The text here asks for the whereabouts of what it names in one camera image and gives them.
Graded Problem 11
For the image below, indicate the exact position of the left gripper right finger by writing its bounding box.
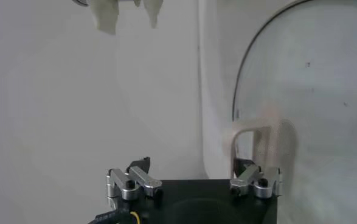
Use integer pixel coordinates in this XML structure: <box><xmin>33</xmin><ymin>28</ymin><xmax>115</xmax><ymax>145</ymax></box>
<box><xmin>229</xmin><ymin>158</ymin><xmax>283</xmax><ymax>200</ymax></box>

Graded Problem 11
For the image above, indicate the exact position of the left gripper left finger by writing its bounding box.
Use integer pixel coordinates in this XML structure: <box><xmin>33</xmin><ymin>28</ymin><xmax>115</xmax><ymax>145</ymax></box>
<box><xmin>105</xmin><ymin>156</ymin><xmax>164</xmax><ymax>211</ymax></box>

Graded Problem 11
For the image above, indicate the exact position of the glass lid with beige handle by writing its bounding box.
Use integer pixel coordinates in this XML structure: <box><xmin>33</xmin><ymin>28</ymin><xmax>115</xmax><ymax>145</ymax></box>
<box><xmin>223</xmin><ymin>0</ymin><xmax>357</xmax><ymax>224</ymax></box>

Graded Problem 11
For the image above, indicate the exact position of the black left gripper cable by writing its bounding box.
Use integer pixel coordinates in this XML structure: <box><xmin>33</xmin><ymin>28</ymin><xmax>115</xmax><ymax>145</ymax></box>
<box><xmin>88</xmin><ymin>209</ymin><xmax>141</xmax><ymax>224</ymax></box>

